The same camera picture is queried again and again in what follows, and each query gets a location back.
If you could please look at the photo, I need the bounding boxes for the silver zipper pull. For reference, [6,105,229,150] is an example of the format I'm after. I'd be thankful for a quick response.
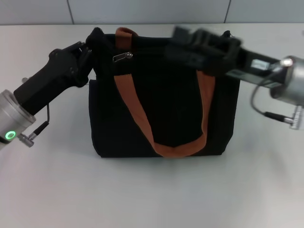
[112,51,134,63]

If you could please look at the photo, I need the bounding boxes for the black food bag orange handles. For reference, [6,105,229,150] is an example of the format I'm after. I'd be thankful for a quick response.
[87,27,239,159]

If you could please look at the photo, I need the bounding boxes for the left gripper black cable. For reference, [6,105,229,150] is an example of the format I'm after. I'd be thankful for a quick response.
[20,104,51,148]

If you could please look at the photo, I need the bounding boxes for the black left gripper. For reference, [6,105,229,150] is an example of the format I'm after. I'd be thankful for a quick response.
[13,28,103,114]

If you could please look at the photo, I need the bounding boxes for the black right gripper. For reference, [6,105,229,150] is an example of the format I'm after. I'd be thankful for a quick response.
[166,26,289,88]

